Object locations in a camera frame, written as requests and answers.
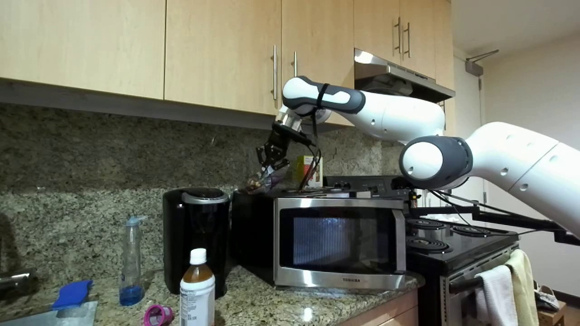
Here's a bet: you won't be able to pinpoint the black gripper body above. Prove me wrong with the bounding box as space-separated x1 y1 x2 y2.
259 121 301 168

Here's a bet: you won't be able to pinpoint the purple trail mix packet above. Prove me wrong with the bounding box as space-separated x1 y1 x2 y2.
243 165 295 196

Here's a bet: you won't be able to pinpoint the tea bottle with white label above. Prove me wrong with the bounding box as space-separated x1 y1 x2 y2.
177 246 217 326

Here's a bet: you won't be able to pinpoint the colourful small carton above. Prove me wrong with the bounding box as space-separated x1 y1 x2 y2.
290 154 324 192

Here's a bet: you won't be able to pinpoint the black coffee maker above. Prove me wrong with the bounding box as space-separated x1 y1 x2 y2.
161 187 234 301

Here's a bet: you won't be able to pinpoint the steel range hood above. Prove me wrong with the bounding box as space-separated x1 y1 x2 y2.
351 47 456 103

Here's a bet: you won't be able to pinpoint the clear bottle with blue liquid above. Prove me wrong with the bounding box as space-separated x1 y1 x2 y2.
118 214 148 308

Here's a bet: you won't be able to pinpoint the wooden base cabinet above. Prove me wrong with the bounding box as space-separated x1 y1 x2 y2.
337 288 420 326

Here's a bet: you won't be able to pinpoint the pink plastic object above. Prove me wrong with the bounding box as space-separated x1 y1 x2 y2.
141 302 176 326

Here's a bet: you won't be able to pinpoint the black kitchen stove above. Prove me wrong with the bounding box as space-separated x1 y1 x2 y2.
406 216 522 326

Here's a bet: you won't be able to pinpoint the metal door closer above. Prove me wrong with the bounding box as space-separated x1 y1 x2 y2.
464 49 502 78

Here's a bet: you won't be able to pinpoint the blue sponge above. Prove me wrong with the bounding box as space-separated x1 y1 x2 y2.
52 277 94 312

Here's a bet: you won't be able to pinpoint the white hanging towel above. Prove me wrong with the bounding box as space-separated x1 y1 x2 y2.
475 263 520 326

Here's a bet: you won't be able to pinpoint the yellow hanging towel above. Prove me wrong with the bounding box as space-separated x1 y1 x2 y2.
505 248 542 326

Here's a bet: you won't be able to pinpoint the clear plastic container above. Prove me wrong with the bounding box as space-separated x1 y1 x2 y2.
0 299 99 326

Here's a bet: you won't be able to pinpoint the dark metal sink faucet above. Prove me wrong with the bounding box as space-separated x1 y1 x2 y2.
0 212 41 302

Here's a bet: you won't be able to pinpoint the small dark white object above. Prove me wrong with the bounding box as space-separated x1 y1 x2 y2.
533 284 563 313

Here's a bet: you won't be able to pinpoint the small wooden stool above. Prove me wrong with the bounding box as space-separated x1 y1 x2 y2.
536 301 569 326

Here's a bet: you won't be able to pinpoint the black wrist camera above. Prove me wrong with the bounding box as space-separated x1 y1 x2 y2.
288 127 317 150

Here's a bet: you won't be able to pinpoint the black stereo camera bar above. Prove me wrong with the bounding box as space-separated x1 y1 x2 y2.
389 176 426 192

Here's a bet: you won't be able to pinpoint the black robot arm cables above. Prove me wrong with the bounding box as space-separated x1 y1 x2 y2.
429 187 569 234

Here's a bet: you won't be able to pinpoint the light wood wall cabinets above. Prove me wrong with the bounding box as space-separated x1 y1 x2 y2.
0 0 456 138

